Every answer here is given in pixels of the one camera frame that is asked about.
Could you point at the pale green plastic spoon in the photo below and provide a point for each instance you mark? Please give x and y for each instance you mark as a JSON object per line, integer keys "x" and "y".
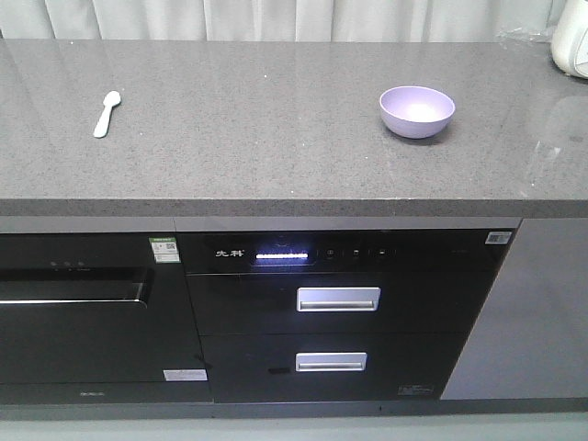
{"x": 111, "y": 100}

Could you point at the black built-in dishwasher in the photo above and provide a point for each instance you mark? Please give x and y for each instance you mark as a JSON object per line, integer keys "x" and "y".
{"x": 89, "y": 318}

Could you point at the black drawer silver handle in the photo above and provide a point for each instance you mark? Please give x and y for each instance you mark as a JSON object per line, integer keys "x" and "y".
{"x": 326, "y": 303}
{"x": 329, "y": 367}

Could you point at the lower black drawer silver handle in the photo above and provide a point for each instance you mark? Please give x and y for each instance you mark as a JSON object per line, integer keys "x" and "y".
{"x": 329, "y": 367}

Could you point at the grey cabinet panel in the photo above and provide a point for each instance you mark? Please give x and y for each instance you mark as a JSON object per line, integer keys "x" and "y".
{"x": 530, "y": 340}

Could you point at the upper black drawer silver handle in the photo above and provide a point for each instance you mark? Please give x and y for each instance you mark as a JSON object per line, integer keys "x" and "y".
{"x": 326, "y": 303}

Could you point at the black disinfection cabinet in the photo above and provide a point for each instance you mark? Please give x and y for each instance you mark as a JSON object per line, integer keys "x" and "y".
{"x": 359, "y": 251}

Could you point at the white rice cooker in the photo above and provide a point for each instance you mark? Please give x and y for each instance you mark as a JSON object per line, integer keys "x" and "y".
{"x": 569, "y": 40}

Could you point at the white curtain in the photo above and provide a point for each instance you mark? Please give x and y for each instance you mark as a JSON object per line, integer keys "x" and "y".
{"x": 300, "y": 21}

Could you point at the purple plastic bowl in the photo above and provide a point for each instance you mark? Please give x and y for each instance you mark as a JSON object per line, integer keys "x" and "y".
{"x": 415, "y": 112}

